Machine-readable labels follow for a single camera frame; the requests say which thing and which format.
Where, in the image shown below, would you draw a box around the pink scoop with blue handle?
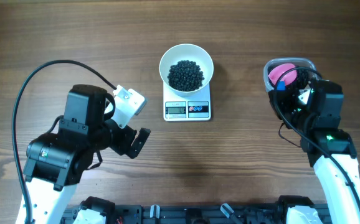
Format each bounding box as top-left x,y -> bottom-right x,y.
268,63 -> 297,90

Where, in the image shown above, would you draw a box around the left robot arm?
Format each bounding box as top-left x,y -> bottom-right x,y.
16,84 -> 151,223

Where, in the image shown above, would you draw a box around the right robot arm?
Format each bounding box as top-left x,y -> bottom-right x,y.
268,78 -> 360,223

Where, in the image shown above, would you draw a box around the white digital kitchen scale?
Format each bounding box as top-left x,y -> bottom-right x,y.
163,84 -> 212,122

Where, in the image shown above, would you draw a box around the black beans in bowl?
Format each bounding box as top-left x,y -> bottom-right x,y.
167,60 -> 205,92

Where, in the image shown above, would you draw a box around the white bowl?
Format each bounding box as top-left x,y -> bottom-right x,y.
159,44 -> 214,96

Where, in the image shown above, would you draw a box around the black beans in container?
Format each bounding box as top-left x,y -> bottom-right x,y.
267,64 -> 311,90

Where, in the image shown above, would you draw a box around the clear plastic container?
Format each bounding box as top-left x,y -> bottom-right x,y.
263,57 -> 316,93

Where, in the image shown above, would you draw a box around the right black cable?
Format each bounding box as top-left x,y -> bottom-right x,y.
272,66 -> 360,224

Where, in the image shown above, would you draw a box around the black cable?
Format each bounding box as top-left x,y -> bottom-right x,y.
272,66 -> 360,224
11,59 -> 117,224

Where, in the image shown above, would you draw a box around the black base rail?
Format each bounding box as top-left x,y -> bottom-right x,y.
64,195 -> 333,224

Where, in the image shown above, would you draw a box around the left black cable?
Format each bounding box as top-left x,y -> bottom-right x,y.
11,59 -> 117,224

